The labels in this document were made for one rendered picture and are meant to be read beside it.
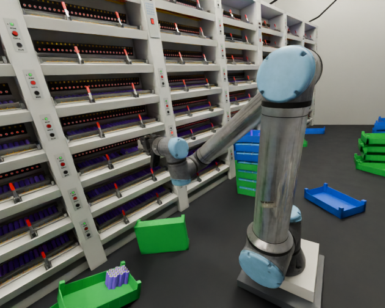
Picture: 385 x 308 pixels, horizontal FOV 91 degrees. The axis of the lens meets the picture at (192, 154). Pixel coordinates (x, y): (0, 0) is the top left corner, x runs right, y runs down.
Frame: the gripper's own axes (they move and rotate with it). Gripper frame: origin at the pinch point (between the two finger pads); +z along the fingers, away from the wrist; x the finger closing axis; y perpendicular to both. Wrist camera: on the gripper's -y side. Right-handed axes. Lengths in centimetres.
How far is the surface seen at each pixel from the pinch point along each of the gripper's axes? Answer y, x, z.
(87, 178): -10.7, 26.6, 16.8
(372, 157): -57, -182, -85
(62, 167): -0.5, 36.1, 15.4
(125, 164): -10.6, 4.3, 16.7
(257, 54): 59, -170, 14
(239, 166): -39, -80, -9
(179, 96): 26, -48, 15
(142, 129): 8.1, -11.6, 15.4
